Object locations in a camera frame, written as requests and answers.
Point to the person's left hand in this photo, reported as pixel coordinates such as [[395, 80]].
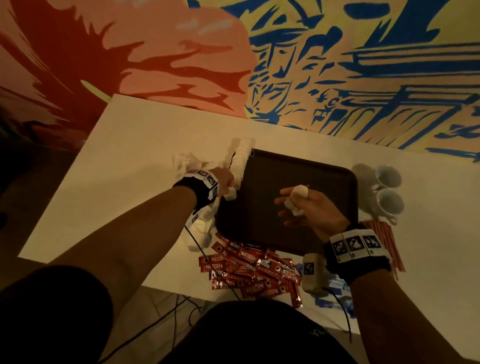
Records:
[[223, 180]]

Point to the person's right hand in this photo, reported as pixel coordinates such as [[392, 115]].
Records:
[[319, 214]]

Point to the white tea bag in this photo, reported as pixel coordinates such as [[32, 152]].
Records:
[[298, 199]]

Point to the row of tea bags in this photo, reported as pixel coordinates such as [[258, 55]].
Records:
[[240, 157]]

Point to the pile of white tea bags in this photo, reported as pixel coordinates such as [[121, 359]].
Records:
[[187, 165]]

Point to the dark brown tray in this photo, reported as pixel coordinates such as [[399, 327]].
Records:
[[262, 210]]

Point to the bundle of red stir sticks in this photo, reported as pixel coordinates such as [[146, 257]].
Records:
[[390, 244]]

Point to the pile of red Nescafe sachets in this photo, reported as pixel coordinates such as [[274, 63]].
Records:
[[247, 270]]

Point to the pile of blue sugar sachets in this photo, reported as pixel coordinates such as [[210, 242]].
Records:
[[337, 304]]

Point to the person's left forearm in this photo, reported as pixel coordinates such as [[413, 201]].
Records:
[[135, 240]]

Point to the person's right forearm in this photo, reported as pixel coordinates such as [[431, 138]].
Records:
[[405, 322]]

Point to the black left wristband with markers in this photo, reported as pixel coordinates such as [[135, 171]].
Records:
[[196, 187]]

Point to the small white cup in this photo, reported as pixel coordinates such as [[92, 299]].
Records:
[[388, 176], [390, 204]]

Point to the black clothing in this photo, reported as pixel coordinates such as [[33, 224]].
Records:
[[52, 322]]

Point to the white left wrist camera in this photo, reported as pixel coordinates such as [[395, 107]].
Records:
[[208, 213]]

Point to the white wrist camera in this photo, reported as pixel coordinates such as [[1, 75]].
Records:
[[208, 213], [315, 274]]

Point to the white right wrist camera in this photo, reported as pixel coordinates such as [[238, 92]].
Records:
[[315, 274]]

